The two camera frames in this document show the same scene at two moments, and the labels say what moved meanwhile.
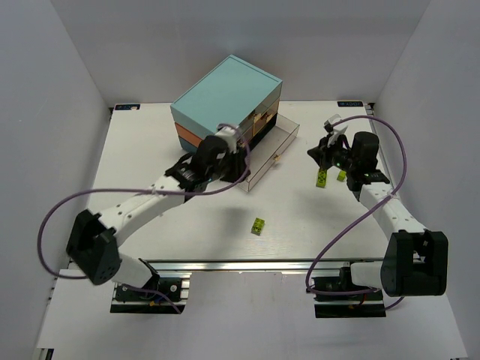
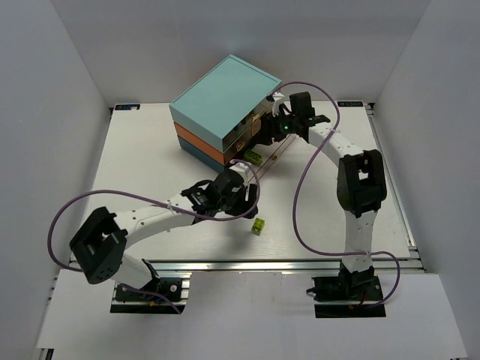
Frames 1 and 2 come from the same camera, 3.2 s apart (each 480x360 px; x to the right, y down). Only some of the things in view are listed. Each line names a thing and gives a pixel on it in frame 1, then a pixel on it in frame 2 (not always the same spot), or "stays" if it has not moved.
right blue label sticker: [350, 103] stays
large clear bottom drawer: [266, 151] stays
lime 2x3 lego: [322, 178] to [253, 157]
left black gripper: [238, 165] to [242, 201]
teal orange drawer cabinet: [234, 93] stays
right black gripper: [324, 154] to [267, 128]
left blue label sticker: [127, 106] stays
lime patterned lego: [257, 226] stays
